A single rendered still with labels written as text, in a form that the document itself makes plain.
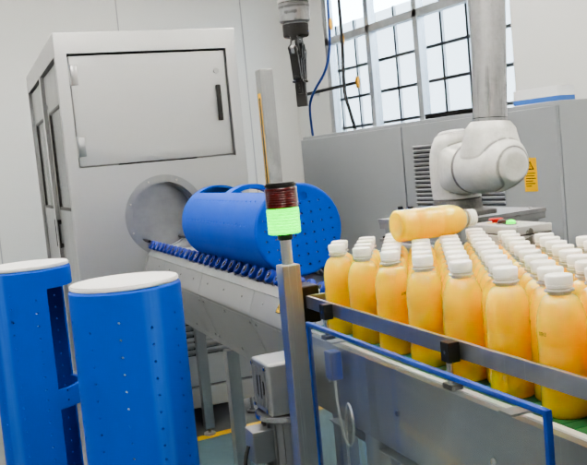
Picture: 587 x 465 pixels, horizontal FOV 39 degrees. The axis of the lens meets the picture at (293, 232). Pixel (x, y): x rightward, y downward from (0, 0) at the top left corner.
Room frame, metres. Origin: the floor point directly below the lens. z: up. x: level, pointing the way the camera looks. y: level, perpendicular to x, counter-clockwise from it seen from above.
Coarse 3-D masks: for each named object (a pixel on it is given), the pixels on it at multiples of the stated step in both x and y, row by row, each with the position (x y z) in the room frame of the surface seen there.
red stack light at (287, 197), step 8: (272, 192) 1.59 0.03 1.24; (280, 192) 1.58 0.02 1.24; (288, 192) 1.59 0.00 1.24; (296, 192) 1.61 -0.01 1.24; (272, 200) 1.59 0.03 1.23; (280, 200) 1.58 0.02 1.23; (288, 200) 1.59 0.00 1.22; (296, 200) 1.60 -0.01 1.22; (272, 208) 1.59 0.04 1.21; (280, 208) 1.58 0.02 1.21; (288, 208) 1.59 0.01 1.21
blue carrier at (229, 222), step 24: (216, 192) 3.31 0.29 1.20; (240, 192) 3.29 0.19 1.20; (264, 192) 2.97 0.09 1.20; (312, 192) 2.53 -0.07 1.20; (192, 216) 3.12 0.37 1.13; (216, 216) 2.84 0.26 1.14; (240, 216) 2.60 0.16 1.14; (264, 216) 2.47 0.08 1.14; (312, 216) 2.52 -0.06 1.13; (336, 216) 2.55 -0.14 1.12; (192, 240) 3.18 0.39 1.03; (216, 240) 2.86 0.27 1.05; (240, 240) 2.60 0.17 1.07; (264, 240) 2.46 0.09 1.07; (312, 240) 2.52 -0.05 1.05; (336, 240) 2.55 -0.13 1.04; (264, 264) 2.51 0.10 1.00; (312, 264) 2.52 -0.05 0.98
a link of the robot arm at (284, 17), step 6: (282, 6) 2.42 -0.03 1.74; (288, 6) 2.41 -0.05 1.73; (294, 6) 2.41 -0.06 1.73; (300, 6) 2.41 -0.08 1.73; (306, 6) 2.43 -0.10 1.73; (282, 12) 2.42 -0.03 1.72; (288, 12) 2.42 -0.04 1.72; (294, 12) 2.41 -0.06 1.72; (300, 12) 2.41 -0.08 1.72; (306, 12) 2.43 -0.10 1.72; (282, 18) 2.43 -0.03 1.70; (288, 18) 2.42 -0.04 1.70; (294, 18) 2.41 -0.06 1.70; (300, 18) 2.41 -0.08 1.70; (306, 18) 2.43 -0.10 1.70; (282, 24) 2.48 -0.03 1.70
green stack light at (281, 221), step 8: (296, 208) 1.60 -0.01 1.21; (272, 216) 1.59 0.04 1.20; (280, 216) 1.59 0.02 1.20; (288, 216) 1.59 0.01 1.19; (296, 216) 1.60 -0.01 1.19; (272, 224) 1.59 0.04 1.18; (280, 224) 1.58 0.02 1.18; (288, 224) 1.59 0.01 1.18; (296, 224) 1.60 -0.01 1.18; (272, 232) 1.59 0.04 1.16; (280, 232) 1.59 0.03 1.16; (288, 232) 1.58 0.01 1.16; (296, 232) 1.60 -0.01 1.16
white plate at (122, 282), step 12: (108, 276) 2.23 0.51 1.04; (120, 276) 2.21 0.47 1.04; (132, 276) 2.18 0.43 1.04; (144, 276) 2.16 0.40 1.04; (156, 276) 2.13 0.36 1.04; (168, 276) 2.11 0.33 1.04; (72, 288) 2.06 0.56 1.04; (84, 288) 2.03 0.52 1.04; (96, 288) 2.01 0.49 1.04; (108, 288) 1.99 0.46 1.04; (120, 288) 1.99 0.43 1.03; (132, 288) 2.00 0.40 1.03; (144, 288) 2.01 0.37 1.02
